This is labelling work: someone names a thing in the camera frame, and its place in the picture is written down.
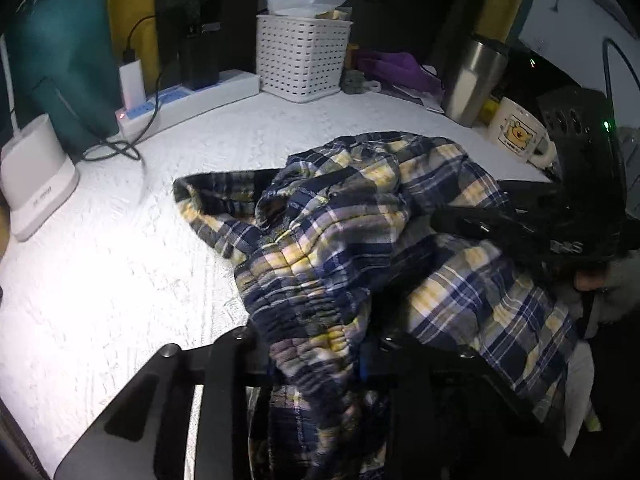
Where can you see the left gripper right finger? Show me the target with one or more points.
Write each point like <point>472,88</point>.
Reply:
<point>446,414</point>

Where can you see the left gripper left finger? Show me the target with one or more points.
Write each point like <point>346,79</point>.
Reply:
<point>142,433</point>

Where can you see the blue yellow plaid pants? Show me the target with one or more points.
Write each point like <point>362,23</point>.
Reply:
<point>337,247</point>

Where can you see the person hand on gripper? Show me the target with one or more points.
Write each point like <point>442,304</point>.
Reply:
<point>590,281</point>

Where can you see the cream bear mug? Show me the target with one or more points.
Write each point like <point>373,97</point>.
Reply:
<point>521,134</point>

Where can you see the stainless steel tumbler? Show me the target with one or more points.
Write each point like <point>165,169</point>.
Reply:
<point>480,68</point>

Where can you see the purple cloth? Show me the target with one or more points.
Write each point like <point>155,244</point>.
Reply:
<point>399,69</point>

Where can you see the white desk lamp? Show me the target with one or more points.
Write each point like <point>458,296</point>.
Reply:
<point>37,176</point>

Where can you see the white perforated plastic basket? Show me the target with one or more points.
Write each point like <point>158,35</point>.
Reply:
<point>300,59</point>

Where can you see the white power strip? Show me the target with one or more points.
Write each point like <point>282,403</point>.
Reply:
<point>178,104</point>

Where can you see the white phone charger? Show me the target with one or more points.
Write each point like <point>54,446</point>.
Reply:
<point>131,80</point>

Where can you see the black power adapter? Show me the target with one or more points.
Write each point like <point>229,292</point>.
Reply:
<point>198,57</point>

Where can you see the teal left curtain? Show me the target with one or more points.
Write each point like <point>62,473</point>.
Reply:
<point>62,64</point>

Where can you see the yellow left curtain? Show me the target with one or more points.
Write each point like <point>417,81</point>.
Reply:
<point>123,15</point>

